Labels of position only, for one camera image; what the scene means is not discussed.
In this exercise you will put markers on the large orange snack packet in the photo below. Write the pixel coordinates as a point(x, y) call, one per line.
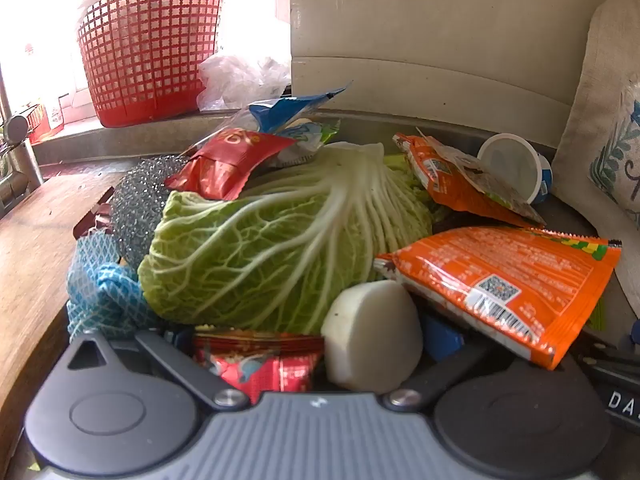
point(500, 270)

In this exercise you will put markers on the dark red snack packet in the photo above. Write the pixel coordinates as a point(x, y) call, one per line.
point(95, 220)

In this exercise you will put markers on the green white snack packet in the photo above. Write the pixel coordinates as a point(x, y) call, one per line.
point(315, 135)

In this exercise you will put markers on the wooden cutting board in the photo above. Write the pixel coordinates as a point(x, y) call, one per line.
point(35, 260)

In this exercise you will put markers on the red plastic rack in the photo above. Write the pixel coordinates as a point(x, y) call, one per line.
point(47, 120)

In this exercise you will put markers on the white blue plastic cup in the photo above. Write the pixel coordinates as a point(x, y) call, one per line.
point(515, 165)

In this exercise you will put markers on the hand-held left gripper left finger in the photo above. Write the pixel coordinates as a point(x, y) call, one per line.
point(155, 347)

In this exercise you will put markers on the blue checked cloth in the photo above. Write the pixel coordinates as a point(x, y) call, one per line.
point(95, 280)

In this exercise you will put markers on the printed beige cloth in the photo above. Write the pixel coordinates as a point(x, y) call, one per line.
point(590, 110)

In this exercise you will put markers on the steel faucet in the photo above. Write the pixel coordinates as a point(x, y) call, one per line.
point(25, 170)

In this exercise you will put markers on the green vegetable scraps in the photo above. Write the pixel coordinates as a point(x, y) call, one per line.
point(400, 165)

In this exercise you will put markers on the red mesh basket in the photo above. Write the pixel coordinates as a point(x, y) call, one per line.
point(140, 60)

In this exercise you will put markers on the steel wool scrubber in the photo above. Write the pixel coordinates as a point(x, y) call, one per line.
point(135, 200)

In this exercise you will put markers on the napa cabbage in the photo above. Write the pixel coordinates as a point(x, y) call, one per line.
point(250, 240)

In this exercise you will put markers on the white radish piece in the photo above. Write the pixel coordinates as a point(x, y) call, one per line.
point(370, 330)

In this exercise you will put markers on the blue snack packet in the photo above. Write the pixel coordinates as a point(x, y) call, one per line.
point(280, 110)

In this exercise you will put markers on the white plastic bag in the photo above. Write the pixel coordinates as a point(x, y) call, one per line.
point(235, 80)

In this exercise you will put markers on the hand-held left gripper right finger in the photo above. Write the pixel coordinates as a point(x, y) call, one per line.
point(440, 340)

